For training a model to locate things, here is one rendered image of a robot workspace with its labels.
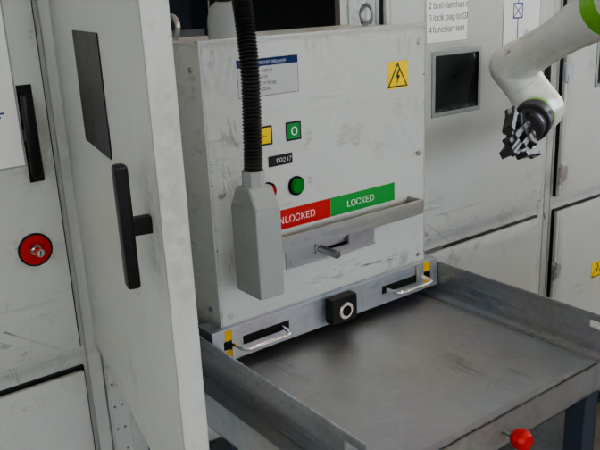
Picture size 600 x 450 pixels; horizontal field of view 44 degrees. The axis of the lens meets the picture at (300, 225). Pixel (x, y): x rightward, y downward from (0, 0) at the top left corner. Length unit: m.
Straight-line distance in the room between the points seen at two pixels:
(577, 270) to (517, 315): 1.09
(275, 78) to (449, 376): 0.56
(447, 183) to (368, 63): 0.67
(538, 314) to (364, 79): 0.53
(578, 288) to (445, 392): 1.41
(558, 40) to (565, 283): 0.98
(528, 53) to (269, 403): 1.06
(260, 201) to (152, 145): 0.37
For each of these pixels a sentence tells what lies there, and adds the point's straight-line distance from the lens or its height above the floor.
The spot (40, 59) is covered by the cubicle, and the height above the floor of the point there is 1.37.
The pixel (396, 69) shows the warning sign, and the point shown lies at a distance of 1.42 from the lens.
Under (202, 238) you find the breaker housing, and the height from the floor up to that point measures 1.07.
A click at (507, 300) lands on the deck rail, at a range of 1.48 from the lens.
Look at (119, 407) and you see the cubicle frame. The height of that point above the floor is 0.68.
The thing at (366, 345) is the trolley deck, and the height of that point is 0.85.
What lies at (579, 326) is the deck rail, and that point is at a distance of 1.40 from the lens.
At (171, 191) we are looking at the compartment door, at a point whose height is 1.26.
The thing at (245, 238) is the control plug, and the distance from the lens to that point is 1.15.
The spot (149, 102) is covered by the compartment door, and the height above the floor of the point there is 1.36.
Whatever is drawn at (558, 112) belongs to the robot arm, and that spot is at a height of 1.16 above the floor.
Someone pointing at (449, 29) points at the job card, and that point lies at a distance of 1.90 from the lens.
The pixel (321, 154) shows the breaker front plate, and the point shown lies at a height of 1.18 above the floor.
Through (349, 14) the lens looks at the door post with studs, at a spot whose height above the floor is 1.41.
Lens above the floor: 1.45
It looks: 17 degrees down
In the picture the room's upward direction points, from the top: 3 degrees counter-clockwise
